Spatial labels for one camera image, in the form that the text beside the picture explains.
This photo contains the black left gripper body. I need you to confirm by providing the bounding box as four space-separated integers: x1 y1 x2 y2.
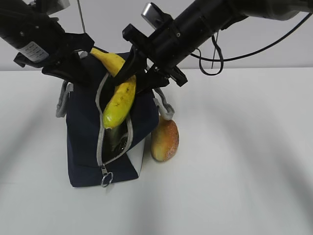
0 0 66 68

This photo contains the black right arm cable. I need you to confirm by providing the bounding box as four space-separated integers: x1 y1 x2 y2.
193 12 313 75

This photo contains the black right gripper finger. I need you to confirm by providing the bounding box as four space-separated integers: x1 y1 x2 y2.
113 23 152 86
136 65 188 94

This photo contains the navy blue lunch bag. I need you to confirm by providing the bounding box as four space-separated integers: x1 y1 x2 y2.
56 68 175 188

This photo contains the yellow banana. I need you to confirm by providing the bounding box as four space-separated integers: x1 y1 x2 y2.
90 47 136 129

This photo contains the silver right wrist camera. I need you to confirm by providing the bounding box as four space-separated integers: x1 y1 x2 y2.
141 2 166 29

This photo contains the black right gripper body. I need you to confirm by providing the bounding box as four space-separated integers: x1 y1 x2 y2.
148 0 246 69

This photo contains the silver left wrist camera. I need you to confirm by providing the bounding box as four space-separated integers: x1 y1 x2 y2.
28 0 70 15

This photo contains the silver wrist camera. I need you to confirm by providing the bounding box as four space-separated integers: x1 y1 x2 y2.
28 0 70 15
141 2 166 29

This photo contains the metal zipper pull ring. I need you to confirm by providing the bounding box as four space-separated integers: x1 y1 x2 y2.
100 164 114 188

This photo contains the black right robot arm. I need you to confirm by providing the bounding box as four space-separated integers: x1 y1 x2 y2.
114 0 313 89

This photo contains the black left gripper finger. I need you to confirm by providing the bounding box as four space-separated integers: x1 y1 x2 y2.
63 33 94 54
42 52 105 87

